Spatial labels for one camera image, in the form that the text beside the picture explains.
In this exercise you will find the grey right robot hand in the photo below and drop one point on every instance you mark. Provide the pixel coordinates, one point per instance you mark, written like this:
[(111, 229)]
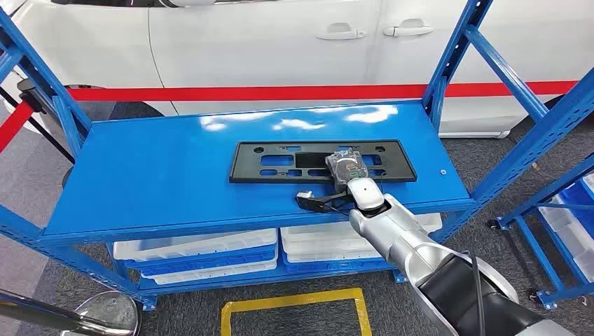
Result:
[(345, 169)]

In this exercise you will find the blue steel shelf rack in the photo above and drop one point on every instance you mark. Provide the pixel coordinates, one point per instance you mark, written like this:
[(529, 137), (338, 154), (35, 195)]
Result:
[(185, 176), (547, 191)]

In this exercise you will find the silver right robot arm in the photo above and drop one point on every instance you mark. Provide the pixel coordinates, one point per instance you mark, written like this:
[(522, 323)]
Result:
[(403, 236)]

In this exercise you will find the black plastic plate frame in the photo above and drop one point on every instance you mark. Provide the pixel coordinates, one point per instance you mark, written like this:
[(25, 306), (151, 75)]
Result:
[(243, 167)]

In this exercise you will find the red barrier belt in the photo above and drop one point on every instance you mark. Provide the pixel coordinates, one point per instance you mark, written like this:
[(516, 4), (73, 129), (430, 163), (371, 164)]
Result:
[(14, 123), (278, 92)]

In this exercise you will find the white car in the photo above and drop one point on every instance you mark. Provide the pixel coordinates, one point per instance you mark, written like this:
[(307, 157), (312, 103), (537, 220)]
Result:
[(255, 46)]

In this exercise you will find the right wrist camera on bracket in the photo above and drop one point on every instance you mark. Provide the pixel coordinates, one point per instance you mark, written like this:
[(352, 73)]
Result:
[(320, 204)]

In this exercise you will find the yellow floor tape square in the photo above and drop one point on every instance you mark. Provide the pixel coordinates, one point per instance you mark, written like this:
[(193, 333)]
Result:
[(292, 301)]

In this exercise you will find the chrome stanchion post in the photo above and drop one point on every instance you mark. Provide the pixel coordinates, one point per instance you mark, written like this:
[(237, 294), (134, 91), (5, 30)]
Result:
[(55, 317)]

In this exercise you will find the black-topped stanchion post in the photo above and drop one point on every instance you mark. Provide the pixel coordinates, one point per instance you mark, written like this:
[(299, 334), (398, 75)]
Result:
[(30, 95)]

